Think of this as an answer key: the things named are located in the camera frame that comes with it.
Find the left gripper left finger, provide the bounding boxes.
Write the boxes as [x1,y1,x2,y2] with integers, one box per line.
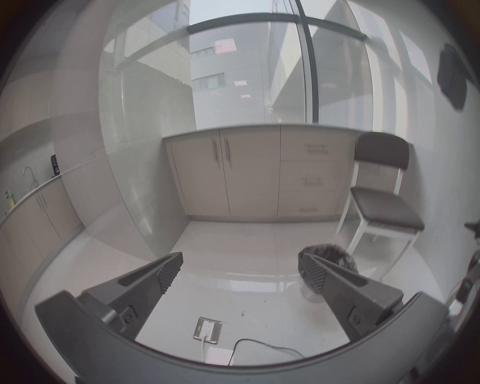
[78,252,184,344]

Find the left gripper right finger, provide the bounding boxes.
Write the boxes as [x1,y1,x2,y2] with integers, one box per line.
[302,253,406,342]

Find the black plastic bag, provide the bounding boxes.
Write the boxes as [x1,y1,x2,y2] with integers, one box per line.
[297,244,359,289]

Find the grey chair with white legs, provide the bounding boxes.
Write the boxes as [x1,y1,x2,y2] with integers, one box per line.
[335,131,425,282]

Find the beige sink cabinet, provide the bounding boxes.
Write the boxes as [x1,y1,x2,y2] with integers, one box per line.
[0,174,85,263]

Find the curved metal faucet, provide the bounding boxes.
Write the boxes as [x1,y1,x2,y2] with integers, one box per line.
[22,166,40,189]

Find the beige cabinet with drawers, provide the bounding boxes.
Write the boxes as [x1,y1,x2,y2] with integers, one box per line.
[163,125,361,222]

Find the window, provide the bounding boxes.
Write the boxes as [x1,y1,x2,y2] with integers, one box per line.
[99,0,436,132]

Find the black cable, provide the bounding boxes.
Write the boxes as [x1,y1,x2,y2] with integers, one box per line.
[227,337,306,366]

